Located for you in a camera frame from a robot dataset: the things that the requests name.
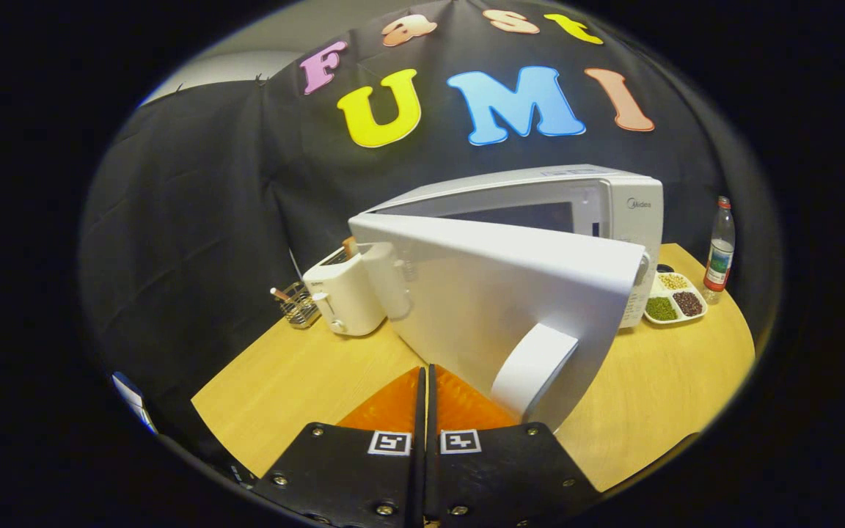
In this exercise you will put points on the white pop-up toaster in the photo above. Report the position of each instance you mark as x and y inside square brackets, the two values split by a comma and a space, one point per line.
[345, 301]

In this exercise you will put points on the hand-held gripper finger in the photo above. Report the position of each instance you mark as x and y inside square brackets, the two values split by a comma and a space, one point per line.
[419, 469]
[431, 469]

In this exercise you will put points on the clear bottle with red cap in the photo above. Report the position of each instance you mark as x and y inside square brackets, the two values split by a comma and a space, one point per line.
[719, 257]

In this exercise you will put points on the toast slice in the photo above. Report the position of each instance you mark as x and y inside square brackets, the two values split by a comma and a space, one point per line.
[350, 247]

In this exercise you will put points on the white toaster oven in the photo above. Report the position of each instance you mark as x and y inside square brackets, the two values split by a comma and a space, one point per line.
[481, 293]

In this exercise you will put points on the divided white dish of beans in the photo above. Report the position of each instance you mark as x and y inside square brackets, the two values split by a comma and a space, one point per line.
[675, 301]

